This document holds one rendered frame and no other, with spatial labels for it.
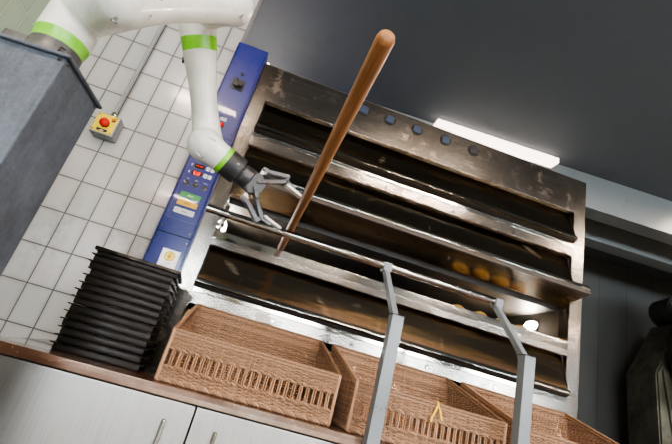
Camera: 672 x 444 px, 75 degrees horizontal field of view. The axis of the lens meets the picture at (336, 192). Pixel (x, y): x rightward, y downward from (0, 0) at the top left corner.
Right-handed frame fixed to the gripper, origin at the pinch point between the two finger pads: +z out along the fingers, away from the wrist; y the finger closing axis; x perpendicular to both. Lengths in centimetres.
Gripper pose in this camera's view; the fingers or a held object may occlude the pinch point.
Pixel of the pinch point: (288, 210)
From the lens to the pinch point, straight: 150.6
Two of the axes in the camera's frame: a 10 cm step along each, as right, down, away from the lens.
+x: 4.5, -1.9, -8.7
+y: -4.9, 7.6, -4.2
